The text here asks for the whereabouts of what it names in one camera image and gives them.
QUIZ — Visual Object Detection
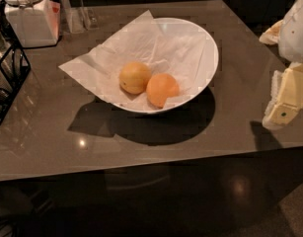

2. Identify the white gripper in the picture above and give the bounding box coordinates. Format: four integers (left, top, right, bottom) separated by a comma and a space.
259, 0, 303, 130

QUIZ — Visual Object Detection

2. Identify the yellowish orange left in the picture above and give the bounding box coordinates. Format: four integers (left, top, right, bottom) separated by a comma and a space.
118, 62, 151, 95

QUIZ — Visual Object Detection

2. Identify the white ceramic jar with lid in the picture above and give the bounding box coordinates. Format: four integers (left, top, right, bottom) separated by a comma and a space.
4, 0, 60, 48

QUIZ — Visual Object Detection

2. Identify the black wire rack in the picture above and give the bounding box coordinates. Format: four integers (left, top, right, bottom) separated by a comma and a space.
0, 39, 32, 130

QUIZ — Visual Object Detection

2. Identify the white paper sheet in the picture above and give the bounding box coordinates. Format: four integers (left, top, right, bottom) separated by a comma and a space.
58, 10, 214, 111

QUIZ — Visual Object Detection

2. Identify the white bowl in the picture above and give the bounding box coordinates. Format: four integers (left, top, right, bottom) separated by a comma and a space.
94, 17, 220, 115

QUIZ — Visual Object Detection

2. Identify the orange fruit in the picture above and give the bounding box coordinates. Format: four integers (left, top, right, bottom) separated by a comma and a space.
146, 73, 180, 108

